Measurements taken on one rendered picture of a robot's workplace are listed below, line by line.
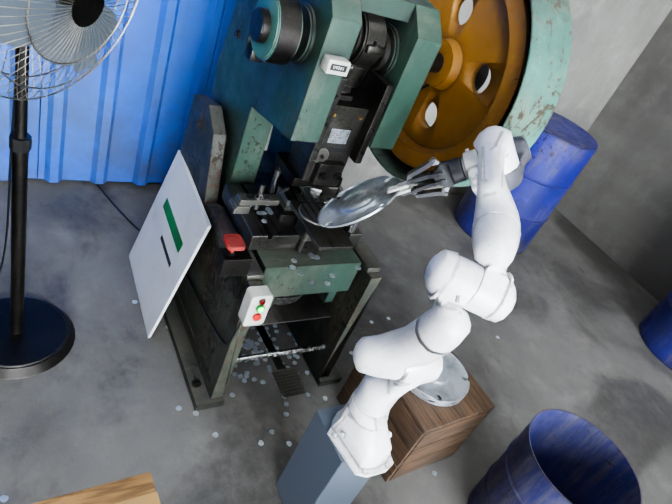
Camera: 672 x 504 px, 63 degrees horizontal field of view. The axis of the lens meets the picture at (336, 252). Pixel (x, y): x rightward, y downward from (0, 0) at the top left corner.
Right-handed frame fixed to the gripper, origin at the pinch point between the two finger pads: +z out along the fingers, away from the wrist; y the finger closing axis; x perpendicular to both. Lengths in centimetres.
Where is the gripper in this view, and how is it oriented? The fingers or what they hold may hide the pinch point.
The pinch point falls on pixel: (399, 189)
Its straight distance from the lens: 169.3
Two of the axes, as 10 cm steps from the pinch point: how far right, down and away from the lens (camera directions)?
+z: -8.9, 2.6, 3.6
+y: -4.1, -8.0, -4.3
